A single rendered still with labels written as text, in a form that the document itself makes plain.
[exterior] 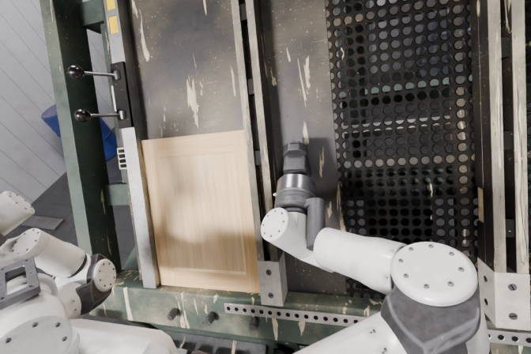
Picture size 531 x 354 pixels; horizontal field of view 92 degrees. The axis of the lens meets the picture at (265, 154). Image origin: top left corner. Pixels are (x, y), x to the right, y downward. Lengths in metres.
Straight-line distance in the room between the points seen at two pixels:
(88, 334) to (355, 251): 0.39
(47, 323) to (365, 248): 0.38
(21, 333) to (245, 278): 0.58
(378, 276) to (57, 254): 0.66
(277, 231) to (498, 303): 0.52
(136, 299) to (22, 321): 0.71
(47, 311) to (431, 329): 0.38
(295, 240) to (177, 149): 0.49
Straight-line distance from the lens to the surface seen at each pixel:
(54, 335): 0.40
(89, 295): 0.79
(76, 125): 1.08
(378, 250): 0.40
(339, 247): 0.43
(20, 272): 0.47
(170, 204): 0.89
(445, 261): 0.34
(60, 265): 0.79
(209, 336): 1.06
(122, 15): 1.00
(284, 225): 0.47
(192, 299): 0.94
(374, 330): 0.32
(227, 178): 0.77
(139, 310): 1.09
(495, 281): 0.78
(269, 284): 0.77
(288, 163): 0.57
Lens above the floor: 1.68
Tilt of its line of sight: 40 degrees down
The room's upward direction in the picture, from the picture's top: 18 degrees counter-clockwise
